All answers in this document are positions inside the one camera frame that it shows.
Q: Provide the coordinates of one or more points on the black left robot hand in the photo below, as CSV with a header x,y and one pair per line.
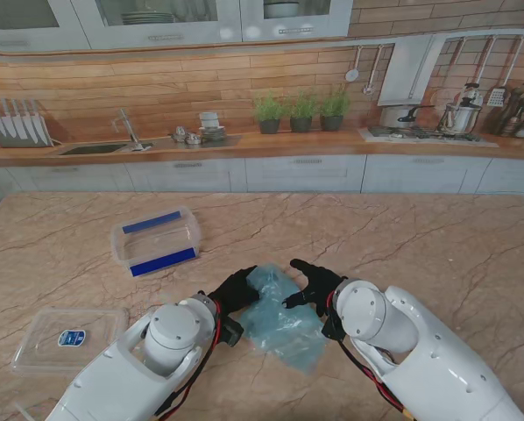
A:
x,y
235,291

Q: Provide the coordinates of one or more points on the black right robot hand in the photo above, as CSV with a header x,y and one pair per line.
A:
x,y
321,285

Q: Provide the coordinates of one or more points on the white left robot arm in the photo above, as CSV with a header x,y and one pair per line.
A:
x,y
126,377

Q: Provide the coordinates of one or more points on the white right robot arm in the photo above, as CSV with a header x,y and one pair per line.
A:
x,y
419,351

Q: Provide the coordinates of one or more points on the clear crate with blue tape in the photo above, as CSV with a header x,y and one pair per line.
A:
x,y
157,241

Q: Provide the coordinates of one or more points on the white lower kitchen cabinets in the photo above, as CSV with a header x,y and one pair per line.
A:
x,y
306,173

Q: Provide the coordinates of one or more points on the white kitchen cabinets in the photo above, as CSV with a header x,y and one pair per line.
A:
x,y
306,173
165,30

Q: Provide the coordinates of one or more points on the wooden kitchen countertop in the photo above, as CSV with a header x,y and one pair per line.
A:
x,y
288,144

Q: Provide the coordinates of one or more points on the stack of white dishes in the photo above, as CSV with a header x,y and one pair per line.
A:
x,y
211,131

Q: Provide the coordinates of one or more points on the green herb in black pot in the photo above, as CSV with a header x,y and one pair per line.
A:
x,y
301,114
269,114

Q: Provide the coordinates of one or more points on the steel kitchen faucet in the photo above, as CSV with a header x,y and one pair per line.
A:
x,y
132,133

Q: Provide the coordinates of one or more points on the clear lid with blue label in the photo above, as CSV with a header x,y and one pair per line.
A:
x,y
47,351

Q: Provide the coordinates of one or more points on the hanging steel ladle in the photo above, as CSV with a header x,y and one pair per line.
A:
x,y
367,90

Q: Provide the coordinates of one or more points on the steel kitchen sink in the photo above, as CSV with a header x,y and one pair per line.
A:
x,y
93,149

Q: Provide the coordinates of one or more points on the hanging steel grater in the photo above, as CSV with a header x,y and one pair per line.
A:
x,y
495,97

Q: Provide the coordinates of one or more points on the wooden pepper mills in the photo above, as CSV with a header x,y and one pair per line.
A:
x,y
514,114

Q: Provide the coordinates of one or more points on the white upper kitchen cabinets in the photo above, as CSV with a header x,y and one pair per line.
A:
x,y
165,30

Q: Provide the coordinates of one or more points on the knife block with knives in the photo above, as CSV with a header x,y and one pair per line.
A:
x,y
16,127

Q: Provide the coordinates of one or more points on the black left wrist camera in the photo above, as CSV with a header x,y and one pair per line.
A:
x,y
232,331

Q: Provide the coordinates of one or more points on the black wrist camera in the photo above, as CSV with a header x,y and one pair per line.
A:
x,y
333,326
232,331

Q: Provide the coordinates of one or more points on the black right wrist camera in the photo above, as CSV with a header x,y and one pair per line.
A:
x,y
333,326

